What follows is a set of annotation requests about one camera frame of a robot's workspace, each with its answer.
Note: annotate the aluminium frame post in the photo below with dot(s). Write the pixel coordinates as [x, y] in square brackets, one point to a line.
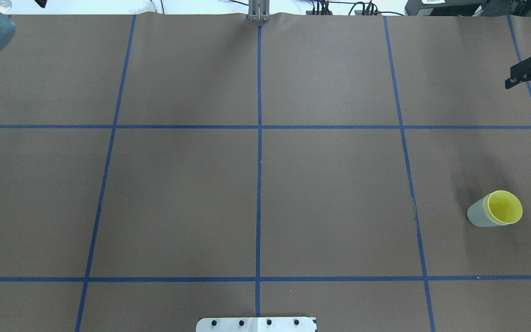
[259, 11]

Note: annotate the green plastic cup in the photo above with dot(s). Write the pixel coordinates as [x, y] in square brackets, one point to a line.
[479, 215]

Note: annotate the yellow plastic cup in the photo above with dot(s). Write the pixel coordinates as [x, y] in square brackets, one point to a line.
[502, 208]

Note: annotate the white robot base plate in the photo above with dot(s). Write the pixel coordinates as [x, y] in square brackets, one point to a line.
[258, 324]

